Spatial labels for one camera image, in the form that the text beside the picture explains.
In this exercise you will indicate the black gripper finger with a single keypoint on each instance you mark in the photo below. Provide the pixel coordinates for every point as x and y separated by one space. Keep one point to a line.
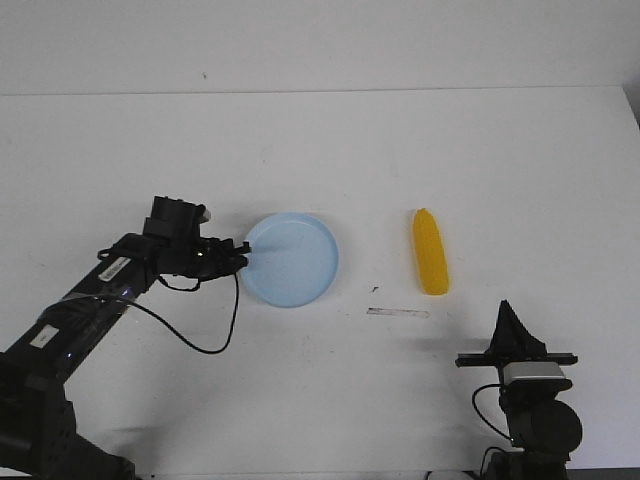
526 343
500 342
242 248
235 264

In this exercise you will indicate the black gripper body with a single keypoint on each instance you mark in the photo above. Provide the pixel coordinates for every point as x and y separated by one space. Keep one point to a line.
177 247
464 360

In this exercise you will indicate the light blue plate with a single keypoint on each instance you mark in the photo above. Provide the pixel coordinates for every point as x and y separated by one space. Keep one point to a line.
293 261

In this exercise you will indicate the yellow corn cob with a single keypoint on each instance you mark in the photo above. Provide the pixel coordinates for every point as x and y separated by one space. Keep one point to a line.
430 254

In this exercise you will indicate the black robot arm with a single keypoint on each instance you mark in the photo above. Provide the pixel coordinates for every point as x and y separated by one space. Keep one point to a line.
542 430
38 424

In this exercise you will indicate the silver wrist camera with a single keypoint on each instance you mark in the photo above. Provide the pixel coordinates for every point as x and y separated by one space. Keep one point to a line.
546 374

